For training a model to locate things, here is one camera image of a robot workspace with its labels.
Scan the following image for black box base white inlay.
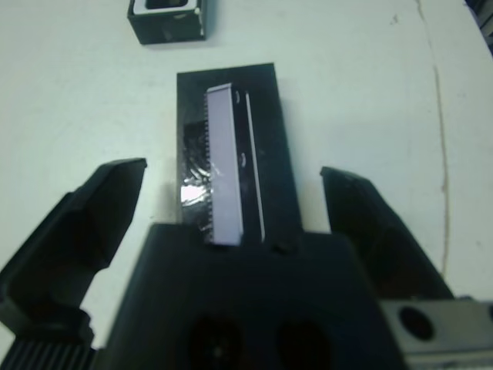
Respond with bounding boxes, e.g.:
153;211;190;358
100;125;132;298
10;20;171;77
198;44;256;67
126;0;208;46

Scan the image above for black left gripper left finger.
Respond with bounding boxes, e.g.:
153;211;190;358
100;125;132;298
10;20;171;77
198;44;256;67
0;156;149;350

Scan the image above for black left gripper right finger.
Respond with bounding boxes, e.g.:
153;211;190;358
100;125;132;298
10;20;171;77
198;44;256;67
320;166;455;305

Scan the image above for glossy black box lid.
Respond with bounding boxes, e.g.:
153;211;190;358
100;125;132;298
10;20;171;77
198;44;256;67
176;61;306;247

